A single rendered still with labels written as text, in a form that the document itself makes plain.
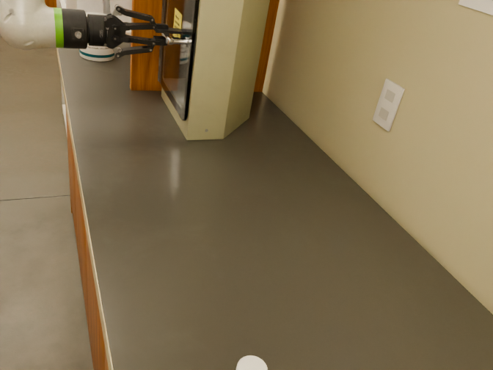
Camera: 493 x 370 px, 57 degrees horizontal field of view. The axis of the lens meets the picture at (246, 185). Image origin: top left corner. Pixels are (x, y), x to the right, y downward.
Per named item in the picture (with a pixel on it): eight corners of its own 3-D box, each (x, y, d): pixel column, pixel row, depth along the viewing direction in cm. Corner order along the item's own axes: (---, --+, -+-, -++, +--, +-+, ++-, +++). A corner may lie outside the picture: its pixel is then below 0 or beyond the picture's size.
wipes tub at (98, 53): (112, 51, 182) (112, 13, 175) (117, 62, 173) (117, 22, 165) (78, 50, 177) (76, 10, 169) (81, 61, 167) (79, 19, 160)
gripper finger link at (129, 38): (113, 35, 113) (112, 40, 114) (156, 42, 118) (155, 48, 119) (111, 31, 116) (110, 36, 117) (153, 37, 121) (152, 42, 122)
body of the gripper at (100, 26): (89, 51, 111) (127, 53, 115) (88, 16, 107) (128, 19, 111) (86, 42, 117) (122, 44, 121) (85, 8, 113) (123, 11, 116)
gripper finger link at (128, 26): (111, 27, 116) (110, 22, 115) (154, 26, 119) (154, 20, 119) (113, 31, 113) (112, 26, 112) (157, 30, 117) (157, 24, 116)
